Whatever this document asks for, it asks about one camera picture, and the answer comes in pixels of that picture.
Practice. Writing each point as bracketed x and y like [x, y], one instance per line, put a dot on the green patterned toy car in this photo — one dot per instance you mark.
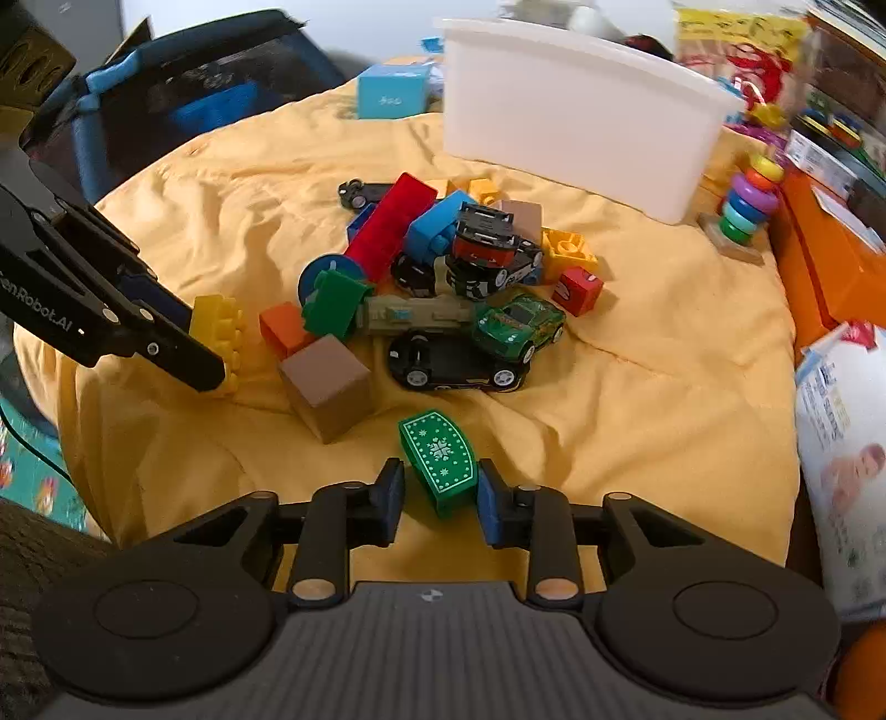
[519, 324]

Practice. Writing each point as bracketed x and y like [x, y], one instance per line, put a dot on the black white toy car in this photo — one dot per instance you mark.
[498, 277]

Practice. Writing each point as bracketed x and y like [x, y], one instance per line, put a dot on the dark woven fabric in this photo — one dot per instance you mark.
[34, 588]

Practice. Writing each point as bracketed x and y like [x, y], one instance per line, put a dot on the green patterned toy block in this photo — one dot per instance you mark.
[439, 457]

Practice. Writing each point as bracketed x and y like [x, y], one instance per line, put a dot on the white plastic bin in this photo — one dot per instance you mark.
[567, 124]

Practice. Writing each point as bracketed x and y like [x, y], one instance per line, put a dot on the orange box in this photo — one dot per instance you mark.
[830, 256]

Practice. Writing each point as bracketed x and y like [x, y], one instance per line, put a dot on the black toy car chassis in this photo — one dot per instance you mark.
[363, 190]

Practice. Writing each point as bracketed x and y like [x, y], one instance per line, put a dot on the tan toy block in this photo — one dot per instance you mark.
[522, 218]

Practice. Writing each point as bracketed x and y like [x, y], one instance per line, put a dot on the yellow red snack bag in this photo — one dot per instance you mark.
[747, 55]

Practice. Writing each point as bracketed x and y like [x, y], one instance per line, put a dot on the orange toy block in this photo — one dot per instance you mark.
[280, 332]

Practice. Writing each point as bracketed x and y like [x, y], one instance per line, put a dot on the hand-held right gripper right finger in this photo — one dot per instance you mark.
[488, 512]

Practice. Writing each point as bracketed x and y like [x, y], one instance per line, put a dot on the green red toy car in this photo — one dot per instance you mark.
[484, 239]

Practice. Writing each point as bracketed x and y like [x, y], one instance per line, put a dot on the teal play mat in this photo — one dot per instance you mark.
[34, 478]

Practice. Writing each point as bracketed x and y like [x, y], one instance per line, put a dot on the stack of books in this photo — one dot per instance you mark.
[858, 21]

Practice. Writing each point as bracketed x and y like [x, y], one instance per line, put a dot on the blue fabric basket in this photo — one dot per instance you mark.
[207, 83]

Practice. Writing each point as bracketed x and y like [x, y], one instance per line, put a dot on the black red toy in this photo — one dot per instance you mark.
[647, 43]

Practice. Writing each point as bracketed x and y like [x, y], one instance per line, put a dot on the white plastic bag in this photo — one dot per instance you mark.
[588, 17]

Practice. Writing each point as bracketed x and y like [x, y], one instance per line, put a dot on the yellow studded toy block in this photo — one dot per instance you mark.
[569, 253]
[218, 325]

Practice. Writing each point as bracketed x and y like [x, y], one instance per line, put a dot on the long red toy block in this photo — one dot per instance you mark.
[384, 228]

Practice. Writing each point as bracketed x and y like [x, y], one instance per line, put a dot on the light blue box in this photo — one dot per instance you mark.
[391, 93]

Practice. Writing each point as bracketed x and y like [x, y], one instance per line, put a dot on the tan toy military vehicle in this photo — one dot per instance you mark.
[415, 315]

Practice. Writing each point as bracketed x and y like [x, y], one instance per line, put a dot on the blue toy block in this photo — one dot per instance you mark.
[360, 221]
[432, 225]

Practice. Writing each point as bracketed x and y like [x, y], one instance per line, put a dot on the white diaper pack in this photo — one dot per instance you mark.
[841, 457]

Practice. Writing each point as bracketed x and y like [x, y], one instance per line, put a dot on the pink small toys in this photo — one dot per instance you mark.
[754, 118]

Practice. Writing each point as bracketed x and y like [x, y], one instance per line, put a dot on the yellow cloth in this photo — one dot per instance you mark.
[657, 388]

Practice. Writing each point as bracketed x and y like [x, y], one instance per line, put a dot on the clear plastic toy box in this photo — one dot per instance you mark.
[837, 118]

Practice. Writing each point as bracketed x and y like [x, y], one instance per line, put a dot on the blue round toy sign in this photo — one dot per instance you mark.
[320, 266]

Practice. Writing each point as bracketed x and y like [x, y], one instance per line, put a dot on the orange round object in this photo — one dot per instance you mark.
[862, 678]

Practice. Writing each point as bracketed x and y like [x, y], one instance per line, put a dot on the brown cube block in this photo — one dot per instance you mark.
[325, 388]

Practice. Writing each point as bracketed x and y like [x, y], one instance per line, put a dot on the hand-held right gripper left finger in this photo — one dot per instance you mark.
[394, 495]

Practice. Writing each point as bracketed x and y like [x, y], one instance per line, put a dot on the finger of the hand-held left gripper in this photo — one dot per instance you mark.
[187, 363]
[145, 287]

